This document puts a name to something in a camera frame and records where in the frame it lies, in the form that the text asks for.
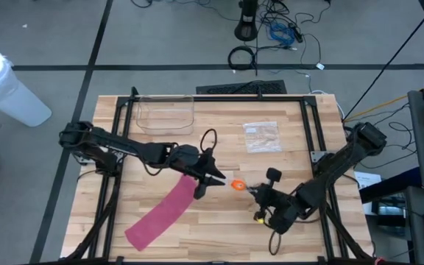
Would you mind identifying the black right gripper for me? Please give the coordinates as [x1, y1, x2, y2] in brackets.
[247, 167, 304, 236]

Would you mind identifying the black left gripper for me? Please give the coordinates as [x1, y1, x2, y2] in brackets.
[167, 144, 228, 200]

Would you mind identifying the pink elastic bandage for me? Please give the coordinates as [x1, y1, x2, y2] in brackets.
[124, 174, 198, 252]

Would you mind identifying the clear plastic container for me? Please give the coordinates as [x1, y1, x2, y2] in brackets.
[135, 94, 195, 136]

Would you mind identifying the black floor mat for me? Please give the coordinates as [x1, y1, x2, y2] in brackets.
[196, 79, 288, 95]

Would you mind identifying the white paper sheet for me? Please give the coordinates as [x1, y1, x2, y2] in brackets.
[353, 170, 383, 216]

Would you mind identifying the black slanted pole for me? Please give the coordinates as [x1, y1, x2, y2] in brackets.
[343, 0, 424, 121]

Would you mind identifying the white trash bin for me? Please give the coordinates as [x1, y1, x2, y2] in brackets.
[0, 43, 53, 128]

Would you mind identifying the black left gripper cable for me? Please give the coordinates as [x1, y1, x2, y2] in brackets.
[199, 127, 219, 154]

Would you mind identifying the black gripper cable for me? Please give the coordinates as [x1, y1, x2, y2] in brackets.
[199, 127, 219, 154]
[268, 230, 283, 256]

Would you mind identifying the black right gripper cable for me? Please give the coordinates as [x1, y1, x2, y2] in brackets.
[268, 230, 283, 256]

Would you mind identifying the black metal table frame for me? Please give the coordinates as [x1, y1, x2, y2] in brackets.
[60, 86, 377, 265]

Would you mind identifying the black coiled cable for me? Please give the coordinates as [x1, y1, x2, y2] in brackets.
[227, 45, 257, 71]

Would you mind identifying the yellow floor cable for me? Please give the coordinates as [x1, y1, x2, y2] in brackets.
[342, 77, 424, 123]

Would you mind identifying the blue coiled cable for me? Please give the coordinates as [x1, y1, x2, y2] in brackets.
[269, 21, 296, 47]

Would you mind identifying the black floor cable tangle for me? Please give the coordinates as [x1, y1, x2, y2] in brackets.
[258, 0, 333, 74]

